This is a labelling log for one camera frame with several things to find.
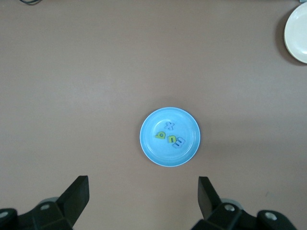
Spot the cream round plate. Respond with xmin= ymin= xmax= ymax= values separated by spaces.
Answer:
xmin=284 ymin=2 xmax=307 ymax=64

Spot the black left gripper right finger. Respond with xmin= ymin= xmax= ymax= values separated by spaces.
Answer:
xmin=191 ymin=176 xmax=298 ymax=230

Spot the blue round plate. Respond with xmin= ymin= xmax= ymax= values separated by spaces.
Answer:
xmin=140 ymin=107 xmax=201 ymax=168

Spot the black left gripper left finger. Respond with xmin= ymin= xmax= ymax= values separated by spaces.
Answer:
xmin=0 ymin=175 xmax=90 ymax=230

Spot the blue lowercase letter m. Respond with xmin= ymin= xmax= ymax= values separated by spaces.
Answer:
xmin=173 ymin=137 xmax=186 ymax=149

